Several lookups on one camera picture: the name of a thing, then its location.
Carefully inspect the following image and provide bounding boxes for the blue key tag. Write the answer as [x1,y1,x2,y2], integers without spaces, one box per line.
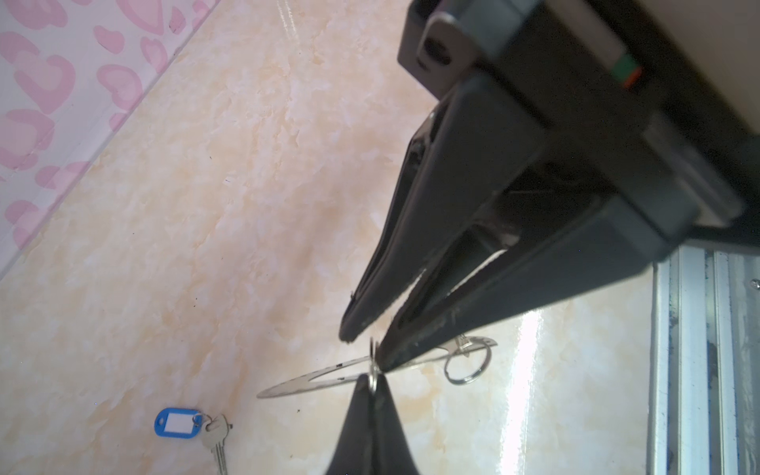
[154,408,204,439]

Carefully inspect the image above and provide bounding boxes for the split ring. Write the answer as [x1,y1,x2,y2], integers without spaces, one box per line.
[443,340,494,386]

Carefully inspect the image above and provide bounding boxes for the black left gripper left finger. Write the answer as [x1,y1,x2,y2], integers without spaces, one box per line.
[326,374,373,475]

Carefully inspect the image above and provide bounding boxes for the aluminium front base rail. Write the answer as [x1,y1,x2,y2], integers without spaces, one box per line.
[646,247,759,474]

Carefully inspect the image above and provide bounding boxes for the split ring gripped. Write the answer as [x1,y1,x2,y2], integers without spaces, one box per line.
[367,338,380,395]

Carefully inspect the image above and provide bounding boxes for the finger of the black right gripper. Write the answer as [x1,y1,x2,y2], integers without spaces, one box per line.
[376,192,671,372]

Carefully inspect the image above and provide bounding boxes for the silver key on blue tag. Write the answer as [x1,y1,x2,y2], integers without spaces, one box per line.
[200,415,231,475]

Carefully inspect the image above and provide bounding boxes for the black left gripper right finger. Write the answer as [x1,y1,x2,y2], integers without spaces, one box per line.
[372,374,419,475]

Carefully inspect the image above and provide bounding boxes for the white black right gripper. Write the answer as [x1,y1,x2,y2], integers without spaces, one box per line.
[338,1,759,342]

